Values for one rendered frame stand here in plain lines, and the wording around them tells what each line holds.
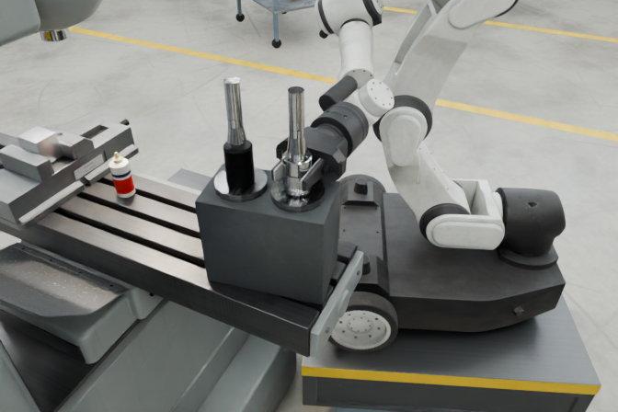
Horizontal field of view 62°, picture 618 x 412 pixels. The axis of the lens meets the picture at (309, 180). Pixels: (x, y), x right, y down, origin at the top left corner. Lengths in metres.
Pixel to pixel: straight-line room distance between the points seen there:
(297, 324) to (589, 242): 1.98
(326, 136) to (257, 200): 0.16
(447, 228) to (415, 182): 0.15
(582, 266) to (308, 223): 1.89
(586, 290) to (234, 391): 1.50
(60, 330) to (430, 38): 0.96
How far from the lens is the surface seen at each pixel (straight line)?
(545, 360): 1.60
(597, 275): 2.54
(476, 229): 1.44
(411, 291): 1.42
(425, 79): 1.23
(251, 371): 1.70
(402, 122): 1.22
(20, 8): 0.85
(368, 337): 1.46
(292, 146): 0.78
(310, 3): 4.50
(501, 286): 1.50
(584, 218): 2.83
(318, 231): 0.80
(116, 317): 1.15
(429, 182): 1.38
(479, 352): 1.56
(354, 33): 1.08
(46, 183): 1.23
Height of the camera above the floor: 1.61
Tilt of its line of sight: 36 degrees down
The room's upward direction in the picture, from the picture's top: straight up
